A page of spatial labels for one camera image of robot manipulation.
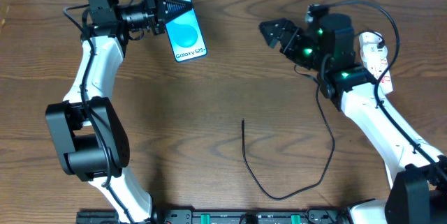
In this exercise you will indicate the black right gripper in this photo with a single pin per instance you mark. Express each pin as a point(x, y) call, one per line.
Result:
point(288, 40)

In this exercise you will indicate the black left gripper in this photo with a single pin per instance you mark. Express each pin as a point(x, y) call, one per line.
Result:
point(158, 16)

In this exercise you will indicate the blue Galaxy smartphone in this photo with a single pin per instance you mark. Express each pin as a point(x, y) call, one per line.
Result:
point(186, 37)

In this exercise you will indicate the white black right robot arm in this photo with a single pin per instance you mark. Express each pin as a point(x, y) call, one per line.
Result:
point(417, 170)

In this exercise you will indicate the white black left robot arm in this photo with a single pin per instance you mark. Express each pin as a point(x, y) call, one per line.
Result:
point(88, 136)

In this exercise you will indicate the white USB charger adapter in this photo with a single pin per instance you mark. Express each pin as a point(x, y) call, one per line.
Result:
point(372, 46)

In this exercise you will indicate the white power strip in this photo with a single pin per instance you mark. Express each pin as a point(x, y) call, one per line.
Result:
point(379, 60)

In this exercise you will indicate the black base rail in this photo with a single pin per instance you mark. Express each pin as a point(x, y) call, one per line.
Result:
point(317, 216)

